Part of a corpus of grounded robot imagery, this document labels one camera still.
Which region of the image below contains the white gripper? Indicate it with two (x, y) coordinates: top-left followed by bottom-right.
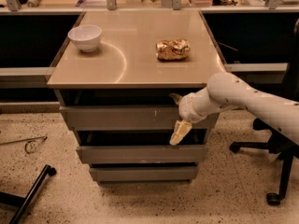
(169, 92), (206, 146)

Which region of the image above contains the grey top drawer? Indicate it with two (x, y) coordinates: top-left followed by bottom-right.
(59, 104), (222, 132)

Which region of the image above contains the grey drawer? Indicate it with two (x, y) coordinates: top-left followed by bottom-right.
(76, 145), (208, 164)
(59, 104), (222, 132)
(90, 166), (198, 182)

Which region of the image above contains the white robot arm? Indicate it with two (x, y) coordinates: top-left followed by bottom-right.
(170, 72), (299, 146)

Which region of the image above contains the grey middle drawer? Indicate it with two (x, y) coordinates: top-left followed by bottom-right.
(76, 145), (208, 164)

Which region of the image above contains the grey bottom drawer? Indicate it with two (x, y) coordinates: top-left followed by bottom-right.
(90, 166), (198, 182)

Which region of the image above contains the crumpled gold foil bag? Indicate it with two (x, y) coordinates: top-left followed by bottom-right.
(156, 39), (191, 61)

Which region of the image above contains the black robot wheeled base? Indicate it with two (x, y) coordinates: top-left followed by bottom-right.
(230, 20), (299, 205)

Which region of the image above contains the white ceramic bowl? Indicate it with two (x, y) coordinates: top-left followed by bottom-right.
(68, 25), (102, 52)

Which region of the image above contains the black chair leg left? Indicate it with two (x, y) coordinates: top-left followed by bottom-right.
(0, 164), (57, 224)

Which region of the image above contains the metal wire tool on floor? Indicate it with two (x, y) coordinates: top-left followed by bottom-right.
(0, 135), (48, 154)

